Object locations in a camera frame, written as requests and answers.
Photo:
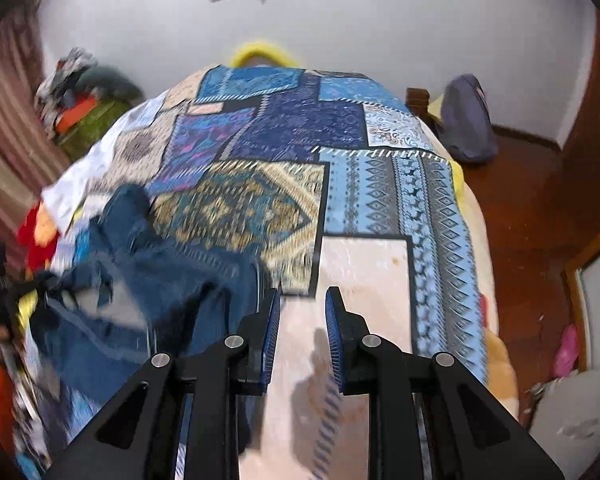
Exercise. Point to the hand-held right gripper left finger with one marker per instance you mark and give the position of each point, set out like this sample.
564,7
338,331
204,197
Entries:
270,340

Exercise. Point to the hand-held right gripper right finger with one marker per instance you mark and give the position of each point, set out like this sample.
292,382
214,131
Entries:
335,340

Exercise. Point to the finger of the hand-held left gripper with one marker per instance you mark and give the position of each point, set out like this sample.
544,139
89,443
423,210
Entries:
30,286

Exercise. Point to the blue denim jacket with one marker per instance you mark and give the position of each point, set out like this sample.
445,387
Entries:
180,285

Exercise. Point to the red plush toy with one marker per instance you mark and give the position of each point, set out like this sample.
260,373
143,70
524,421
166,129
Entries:
32,242

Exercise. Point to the patchwork printed blanket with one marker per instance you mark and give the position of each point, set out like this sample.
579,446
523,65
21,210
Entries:
370,200

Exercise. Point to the yellow fleece blanket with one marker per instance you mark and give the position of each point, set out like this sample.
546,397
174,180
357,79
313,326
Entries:
500,360

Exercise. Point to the green storage box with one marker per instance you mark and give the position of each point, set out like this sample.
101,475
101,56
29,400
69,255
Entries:
92,130

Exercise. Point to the striped brown curtain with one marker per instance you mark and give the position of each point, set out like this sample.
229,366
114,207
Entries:
10,110

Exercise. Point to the orange box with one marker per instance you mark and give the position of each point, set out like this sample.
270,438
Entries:
77,112

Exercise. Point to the pile of assorted clutter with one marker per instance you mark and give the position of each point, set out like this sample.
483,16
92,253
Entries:
62,82

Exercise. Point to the grey plush pillow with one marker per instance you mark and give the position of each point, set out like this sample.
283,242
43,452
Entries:
112,82

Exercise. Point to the pink slipper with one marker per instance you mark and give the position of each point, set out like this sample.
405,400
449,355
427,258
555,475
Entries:
566,352

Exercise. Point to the wooden chair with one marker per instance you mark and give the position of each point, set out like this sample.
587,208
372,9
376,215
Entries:
420,105

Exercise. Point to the grey-blue backpack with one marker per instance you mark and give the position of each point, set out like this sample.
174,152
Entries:
467,120

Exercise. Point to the white cloth bundle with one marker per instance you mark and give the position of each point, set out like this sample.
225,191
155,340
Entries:
580,420

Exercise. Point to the yellow plush headboard cushion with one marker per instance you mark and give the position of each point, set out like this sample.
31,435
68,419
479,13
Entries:
262,52

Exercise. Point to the wooden wardrobe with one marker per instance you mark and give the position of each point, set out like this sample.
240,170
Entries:
595,100

